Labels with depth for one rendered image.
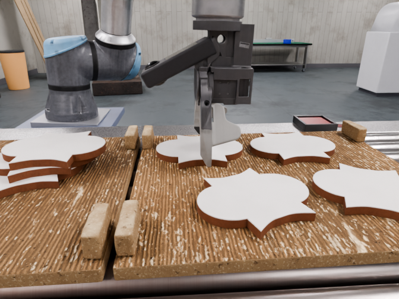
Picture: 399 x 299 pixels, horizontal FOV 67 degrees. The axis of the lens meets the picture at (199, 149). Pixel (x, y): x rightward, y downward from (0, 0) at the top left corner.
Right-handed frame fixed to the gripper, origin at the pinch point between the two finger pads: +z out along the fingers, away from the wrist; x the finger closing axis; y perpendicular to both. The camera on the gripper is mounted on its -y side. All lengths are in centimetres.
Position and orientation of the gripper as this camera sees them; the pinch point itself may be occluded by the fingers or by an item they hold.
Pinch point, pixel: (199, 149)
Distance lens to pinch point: 50.8
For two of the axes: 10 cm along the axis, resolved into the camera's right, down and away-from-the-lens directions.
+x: -0.9, -3.8, 9.2
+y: 10.0, -0.1, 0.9
